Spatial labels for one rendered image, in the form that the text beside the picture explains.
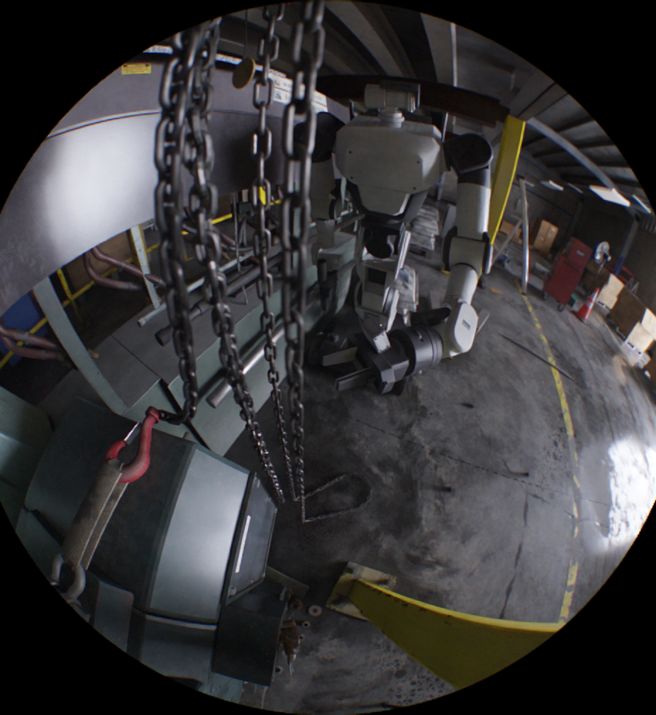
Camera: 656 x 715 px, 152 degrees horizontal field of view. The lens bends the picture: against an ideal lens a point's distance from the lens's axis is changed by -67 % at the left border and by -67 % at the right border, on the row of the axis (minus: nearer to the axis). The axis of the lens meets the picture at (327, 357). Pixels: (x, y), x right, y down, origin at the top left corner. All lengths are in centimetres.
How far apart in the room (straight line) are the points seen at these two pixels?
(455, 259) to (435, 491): 105
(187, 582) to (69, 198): 66
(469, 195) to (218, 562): 84
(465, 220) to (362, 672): 161
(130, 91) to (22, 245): 38
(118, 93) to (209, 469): 75
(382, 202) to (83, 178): 73
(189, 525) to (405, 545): 100
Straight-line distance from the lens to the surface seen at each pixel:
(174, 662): 42
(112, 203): 64
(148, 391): 82
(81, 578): 36
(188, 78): 16
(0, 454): 82
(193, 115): 18
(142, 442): 36
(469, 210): 67
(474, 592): 141
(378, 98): 67
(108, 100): 69
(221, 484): 36
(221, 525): 36
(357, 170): 69
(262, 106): 23
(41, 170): 61
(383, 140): 65
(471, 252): 64
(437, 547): 128
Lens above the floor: 113
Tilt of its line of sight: 45 degrees down
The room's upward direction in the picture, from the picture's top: 7 degrees clockwise
